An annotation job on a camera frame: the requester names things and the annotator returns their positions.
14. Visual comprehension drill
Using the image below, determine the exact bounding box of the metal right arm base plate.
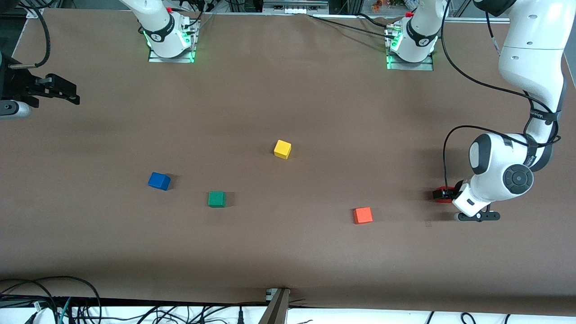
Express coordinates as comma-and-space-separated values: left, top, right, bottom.
148, 20, 199, 63

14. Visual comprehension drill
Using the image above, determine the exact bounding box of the teal network cable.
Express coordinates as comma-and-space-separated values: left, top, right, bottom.
58, 297, 73, 324

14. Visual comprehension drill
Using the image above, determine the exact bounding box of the black looped floor cable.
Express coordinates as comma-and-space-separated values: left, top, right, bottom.
0, 275, 102, 324
0, 280, 60, 324

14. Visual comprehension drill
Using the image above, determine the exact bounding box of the grey camera mount beam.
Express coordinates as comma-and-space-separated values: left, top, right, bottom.
258, 289, 291, 324

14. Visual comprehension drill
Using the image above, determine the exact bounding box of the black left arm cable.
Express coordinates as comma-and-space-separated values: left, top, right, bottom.
442, 0, 563, 192

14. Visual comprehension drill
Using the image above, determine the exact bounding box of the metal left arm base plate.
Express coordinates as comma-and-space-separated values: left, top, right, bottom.
386, 25, 435, 72

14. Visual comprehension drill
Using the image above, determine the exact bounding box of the orange cube block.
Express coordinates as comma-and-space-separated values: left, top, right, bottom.
353, 207, 374, 225

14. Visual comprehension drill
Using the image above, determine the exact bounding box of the yellow cube block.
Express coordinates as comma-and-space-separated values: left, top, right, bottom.
274, 139, 292, 160

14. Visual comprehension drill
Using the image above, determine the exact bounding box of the aluminium rail section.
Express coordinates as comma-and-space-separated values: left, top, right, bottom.
262, 0, 330, 15

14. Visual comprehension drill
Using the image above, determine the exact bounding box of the blue cube block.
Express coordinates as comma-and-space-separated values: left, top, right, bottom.
148, 172, 171, 191

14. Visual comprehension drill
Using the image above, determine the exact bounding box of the black base power cable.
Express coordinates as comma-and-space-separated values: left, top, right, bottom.
307, 14, 396, 40
355, 13, 397, 30

